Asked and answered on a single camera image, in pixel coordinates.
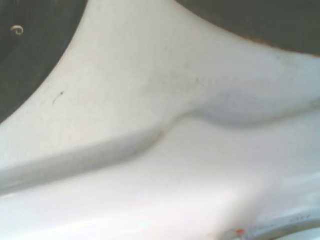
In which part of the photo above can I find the white electric stove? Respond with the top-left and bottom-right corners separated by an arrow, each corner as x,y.
0,0 -> 320,240

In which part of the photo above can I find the black burner with steel saucepan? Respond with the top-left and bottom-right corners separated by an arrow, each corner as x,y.
0,0 -> 89,125

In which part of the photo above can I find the black burner with wok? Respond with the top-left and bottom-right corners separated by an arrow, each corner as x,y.
174,0 -> 320,59

